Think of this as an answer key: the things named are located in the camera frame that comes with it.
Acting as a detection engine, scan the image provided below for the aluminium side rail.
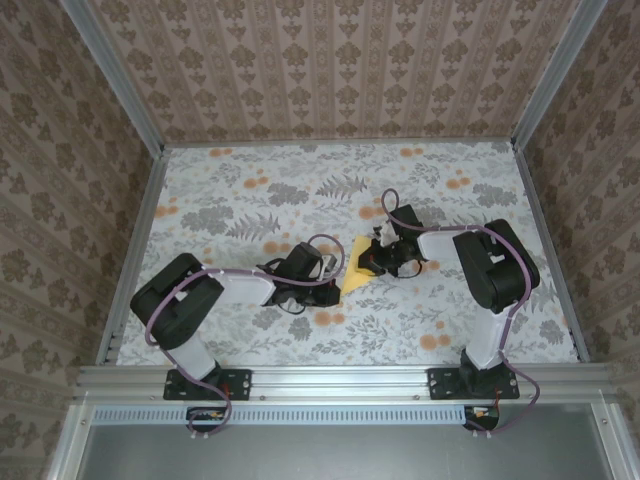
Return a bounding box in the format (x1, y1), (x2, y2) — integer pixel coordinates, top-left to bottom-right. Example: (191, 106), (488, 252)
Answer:
(95, 147), (174, 366)
(512, 142), (591, 365)

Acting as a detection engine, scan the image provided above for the short aluminium rail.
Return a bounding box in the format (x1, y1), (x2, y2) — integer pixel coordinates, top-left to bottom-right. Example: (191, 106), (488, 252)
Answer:
(589, 402), (640, 480)
(44, 402), (96, 480)

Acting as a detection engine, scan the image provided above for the slotted grey cable duct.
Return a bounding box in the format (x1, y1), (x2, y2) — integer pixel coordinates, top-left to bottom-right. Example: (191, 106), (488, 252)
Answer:
(92, 404), (467, 424)

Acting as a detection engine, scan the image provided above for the small black controller board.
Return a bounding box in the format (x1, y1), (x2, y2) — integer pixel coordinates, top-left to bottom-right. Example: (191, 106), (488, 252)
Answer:
(185, 407), (227, 434)
(463, 405), (502, 432)

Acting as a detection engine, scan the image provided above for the floral patterned tablecloth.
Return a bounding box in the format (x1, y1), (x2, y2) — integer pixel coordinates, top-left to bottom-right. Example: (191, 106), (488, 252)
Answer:
(115, 141), (582, 367)

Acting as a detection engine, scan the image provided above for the long aluminium frame rail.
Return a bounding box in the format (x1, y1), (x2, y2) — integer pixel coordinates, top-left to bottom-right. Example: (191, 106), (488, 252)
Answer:
(73, 363), (621, 402)

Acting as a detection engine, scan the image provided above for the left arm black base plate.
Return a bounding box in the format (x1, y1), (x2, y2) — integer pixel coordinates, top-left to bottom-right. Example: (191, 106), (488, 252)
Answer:
(163, 367), (253, 402)

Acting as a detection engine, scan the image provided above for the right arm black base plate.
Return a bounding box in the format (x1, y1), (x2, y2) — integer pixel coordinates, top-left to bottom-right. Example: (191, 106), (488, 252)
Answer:
(426, 366), (522, 402)

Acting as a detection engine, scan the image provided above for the yellow cloth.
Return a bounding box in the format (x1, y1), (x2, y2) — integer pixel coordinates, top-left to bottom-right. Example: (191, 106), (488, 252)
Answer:
(340, 234), (385, 297)

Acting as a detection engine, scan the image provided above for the aluminium frame post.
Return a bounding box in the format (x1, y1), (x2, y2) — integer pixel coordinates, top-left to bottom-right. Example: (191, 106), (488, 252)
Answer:
(510, 0), (609, 151)
(59, 0), (167, 154)

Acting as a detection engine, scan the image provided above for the grey metal panel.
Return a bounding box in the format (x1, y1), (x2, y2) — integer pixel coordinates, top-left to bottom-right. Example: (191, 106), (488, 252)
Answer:
(74, 422), (619, 480)

